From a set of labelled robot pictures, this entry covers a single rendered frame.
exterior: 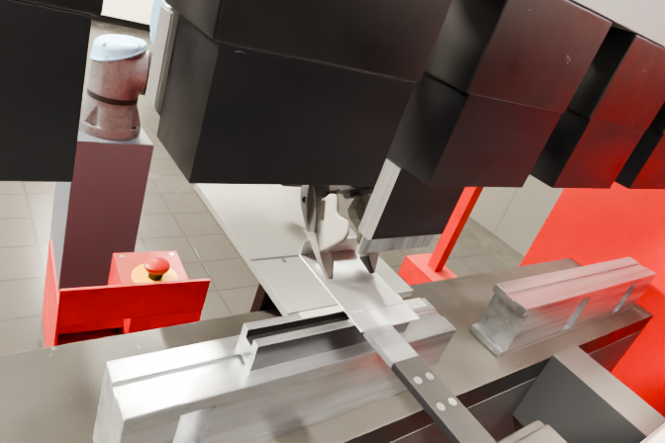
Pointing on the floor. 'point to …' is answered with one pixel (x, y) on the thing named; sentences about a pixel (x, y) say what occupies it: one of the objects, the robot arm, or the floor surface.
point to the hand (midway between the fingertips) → (346, 265)
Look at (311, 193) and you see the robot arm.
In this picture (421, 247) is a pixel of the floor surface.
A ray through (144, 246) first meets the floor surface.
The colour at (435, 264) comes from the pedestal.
